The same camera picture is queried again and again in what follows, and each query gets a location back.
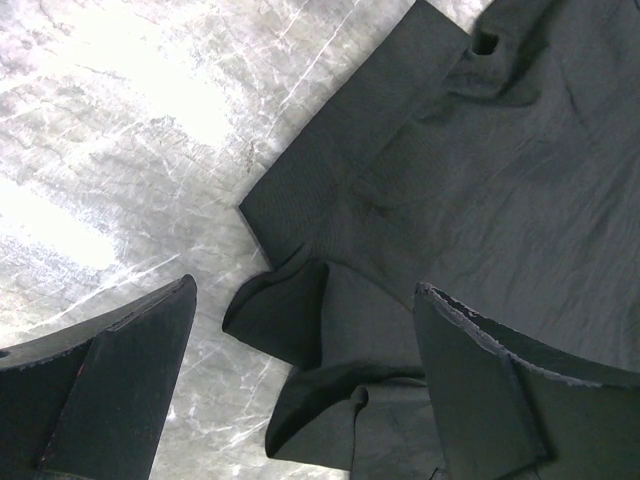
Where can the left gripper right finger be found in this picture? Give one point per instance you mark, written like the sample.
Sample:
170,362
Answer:
507,406

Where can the black long sleeve shirt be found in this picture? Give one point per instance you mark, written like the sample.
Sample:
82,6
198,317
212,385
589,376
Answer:
500,166

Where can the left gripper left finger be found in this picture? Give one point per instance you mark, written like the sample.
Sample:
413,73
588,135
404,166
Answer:
90,401

